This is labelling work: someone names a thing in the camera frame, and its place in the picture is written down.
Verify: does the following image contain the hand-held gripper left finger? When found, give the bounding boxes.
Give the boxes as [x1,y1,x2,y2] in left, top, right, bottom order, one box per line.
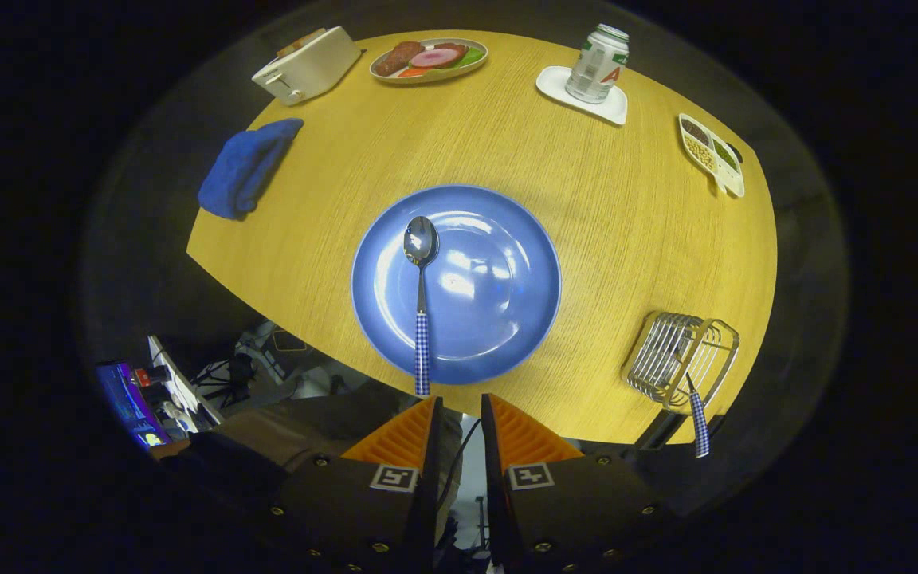
[268,396,444,574]

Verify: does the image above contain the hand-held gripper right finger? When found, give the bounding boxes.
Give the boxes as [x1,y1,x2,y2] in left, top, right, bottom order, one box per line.
[481,393,675,574]

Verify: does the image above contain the fork with blue checked handle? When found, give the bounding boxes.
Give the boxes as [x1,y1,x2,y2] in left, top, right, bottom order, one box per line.
[684,373,711,459]

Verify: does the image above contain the spoon with blue checked handle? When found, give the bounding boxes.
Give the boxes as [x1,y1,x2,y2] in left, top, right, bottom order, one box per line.
[403,215,441,397]

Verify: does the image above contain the person's brown trousers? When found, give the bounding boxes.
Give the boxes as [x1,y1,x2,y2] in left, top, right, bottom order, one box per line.
[152,383,464,511]

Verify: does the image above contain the blue round plate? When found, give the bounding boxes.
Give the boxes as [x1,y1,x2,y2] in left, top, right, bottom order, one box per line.
[351,184,563,386]

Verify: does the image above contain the white power strip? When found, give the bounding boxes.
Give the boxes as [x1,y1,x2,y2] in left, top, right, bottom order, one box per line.
[147,335,225,427]

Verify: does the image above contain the blue lit screen device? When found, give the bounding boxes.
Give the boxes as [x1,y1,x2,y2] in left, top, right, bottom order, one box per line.
[96,361,171,449]

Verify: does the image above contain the blue folded towel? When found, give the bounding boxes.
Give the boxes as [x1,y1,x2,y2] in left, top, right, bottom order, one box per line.
[198,118,305,221]

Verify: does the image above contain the white divided snack dish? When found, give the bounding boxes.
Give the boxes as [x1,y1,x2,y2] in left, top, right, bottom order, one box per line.
[678,113,746,199]

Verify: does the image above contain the white coaster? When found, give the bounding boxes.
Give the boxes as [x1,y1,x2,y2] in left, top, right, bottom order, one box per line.
[535,65,629,127]

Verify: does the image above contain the plate of meat and vegetables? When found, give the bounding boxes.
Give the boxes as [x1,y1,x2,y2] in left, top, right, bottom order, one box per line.
[369,37,489,85]

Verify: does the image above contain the white and green drink can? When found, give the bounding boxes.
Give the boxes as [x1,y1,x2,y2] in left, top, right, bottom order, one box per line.
[565,23,630,105]

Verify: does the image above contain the white toaster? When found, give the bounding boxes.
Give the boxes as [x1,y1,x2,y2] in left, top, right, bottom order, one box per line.
[251,26,363,107]

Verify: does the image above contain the toast slices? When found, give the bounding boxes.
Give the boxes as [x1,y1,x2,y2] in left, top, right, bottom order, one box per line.
[276,29,326,58]

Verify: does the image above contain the metal wire cutlery rack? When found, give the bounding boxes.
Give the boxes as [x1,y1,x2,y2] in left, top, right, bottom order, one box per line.
[622,311,741,413]

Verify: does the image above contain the black cable bundle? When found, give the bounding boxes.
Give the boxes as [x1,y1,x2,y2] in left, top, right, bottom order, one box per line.
[196,355,269,399]

